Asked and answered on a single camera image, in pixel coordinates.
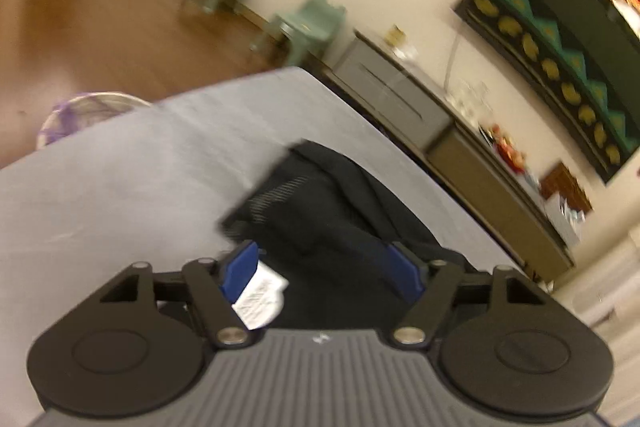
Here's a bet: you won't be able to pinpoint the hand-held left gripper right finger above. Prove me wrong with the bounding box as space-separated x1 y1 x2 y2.
382 241 548 350

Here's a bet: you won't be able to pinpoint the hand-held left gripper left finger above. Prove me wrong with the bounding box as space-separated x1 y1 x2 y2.
100 241 261 350

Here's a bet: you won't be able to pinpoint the grey woven belt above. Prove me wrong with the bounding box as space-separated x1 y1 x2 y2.
220 174 321 248

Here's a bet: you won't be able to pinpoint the black pants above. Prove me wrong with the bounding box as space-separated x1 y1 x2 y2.
217 139 478 333

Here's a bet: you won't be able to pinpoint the red fruit plate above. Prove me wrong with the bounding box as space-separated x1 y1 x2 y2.
480 124 531 172

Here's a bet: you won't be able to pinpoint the grey storage basket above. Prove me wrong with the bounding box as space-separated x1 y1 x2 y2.
545 197 586 248

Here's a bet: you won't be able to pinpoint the grey brown sideboard cabinet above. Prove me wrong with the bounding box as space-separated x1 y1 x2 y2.
305 29 576 285

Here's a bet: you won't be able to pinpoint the brown wooden board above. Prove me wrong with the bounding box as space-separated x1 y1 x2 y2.
540 162 593 212

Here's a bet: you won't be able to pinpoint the cluster of glass cups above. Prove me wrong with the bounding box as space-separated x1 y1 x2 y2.
447 79 493 120

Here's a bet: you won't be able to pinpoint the white standing air conditioner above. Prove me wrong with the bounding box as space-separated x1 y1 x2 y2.
575 234 640 325

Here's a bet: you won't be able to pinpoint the waste basket with purple bag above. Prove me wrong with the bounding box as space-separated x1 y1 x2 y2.
37 91 151 150

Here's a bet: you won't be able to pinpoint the white cable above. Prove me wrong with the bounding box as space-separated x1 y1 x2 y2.
442 37 461 88

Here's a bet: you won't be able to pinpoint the black green yellow wall hanging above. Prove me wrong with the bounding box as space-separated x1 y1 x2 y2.
452 0 640 185

